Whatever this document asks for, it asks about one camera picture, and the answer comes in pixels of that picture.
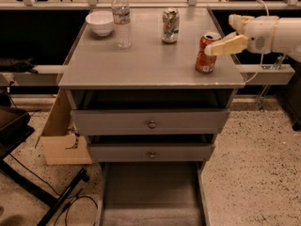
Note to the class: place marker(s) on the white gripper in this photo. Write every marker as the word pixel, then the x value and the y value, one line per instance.
pixel 261 32

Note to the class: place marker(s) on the red coke can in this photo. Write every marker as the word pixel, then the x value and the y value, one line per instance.
pixel 204 63

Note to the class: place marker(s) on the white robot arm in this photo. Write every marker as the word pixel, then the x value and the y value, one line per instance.
pixel 286 38

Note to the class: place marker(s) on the green white soda can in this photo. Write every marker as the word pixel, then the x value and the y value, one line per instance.
pixel 171 24

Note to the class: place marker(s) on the grey drawer cabinet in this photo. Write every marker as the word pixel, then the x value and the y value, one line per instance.
pixel 149 63

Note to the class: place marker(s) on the grey middle drawer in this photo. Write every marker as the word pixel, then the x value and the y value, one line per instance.
pixel 155 148

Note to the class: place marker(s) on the grey drawer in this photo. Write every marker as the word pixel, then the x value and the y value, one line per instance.
pixel 155 148
pixel 152 194
pixel 106 112

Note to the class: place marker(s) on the grey top drawer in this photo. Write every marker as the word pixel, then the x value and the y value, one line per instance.
pixel 106 112

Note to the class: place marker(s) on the grey bottom drawer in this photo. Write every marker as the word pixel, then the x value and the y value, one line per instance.
pixel 152 194

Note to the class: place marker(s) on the clear plastic water bottle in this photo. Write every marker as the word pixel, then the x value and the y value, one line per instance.
pixel 122 22

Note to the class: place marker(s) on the white ceramic bowl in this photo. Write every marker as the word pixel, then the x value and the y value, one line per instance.
pixel 100 22

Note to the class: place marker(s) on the cardboard box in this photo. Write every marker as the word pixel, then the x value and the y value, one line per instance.
pixel 61 144

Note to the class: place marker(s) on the black cloth bundle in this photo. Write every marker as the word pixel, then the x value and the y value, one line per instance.
pixel 15 65

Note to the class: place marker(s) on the black stand frame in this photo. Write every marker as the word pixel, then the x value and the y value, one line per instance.
pixel 23 209

